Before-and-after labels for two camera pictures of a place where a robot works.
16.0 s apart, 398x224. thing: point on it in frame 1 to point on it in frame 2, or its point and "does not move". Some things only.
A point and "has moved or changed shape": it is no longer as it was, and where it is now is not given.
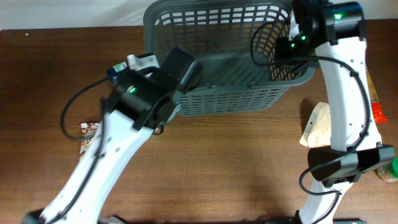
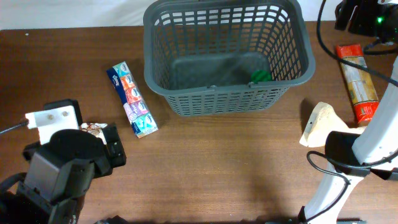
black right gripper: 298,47 to 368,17
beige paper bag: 317,132 does not move
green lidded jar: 388,171 has moved or changed shape
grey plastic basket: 234,44 does not move
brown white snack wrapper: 87,131 does not move
